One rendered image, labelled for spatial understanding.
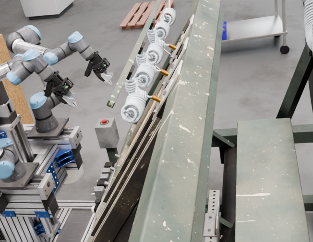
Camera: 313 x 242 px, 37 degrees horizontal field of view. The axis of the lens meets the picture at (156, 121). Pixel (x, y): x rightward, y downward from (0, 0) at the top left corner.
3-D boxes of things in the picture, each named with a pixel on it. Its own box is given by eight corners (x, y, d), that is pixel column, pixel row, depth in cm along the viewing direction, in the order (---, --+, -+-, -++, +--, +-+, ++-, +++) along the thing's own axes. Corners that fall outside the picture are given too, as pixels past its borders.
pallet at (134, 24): (162, 29, 723) (161, 22, 717) (117, 31, 744) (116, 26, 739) (177, 4, 813) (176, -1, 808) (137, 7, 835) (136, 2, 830)
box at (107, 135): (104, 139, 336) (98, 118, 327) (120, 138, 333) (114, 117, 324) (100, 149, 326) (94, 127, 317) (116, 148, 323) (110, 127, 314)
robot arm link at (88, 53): (78, 55, 263) (83, 49, 269) (83, 62, 264) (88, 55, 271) (87, 49, 259) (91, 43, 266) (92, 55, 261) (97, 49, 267)
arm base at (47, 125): (32, 133, 302) (27, 120, 297) (41, 121, 315) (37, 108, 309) (53, 132, 298) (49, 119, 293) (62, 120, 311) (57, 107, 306)
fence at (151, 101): (133, 142, 302) (128, 139, 302) (201, 19, 250) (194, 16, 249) (132, 147, 298) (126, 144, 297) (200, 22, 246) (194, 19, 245)
